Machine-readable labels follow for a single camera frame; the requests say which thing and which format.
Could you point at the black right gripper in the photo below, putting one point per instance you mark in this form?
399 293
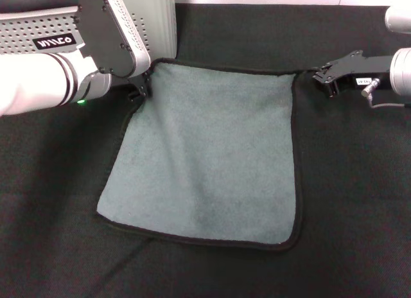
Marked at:
366 70

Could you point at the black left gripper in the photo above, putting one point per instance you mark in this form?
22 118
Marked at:
135 89

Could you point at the grey-green towel with black hem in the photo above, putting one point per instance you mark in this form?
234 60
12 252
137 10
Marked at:
208 150

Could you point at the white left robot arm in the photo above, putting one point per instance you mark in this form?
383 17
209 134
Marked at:
38 79

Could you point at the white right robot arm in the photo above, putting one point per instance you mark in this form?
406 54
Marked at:
401 70

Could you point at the grey perforated storage box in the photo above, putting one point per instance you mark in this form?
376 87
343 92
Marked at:
157 22

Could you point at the black tablecloth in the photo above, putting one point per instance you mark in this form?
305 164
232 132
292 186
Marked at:
353 198

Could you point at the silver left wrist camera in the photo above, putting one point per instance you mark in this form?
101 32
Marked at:
109 34

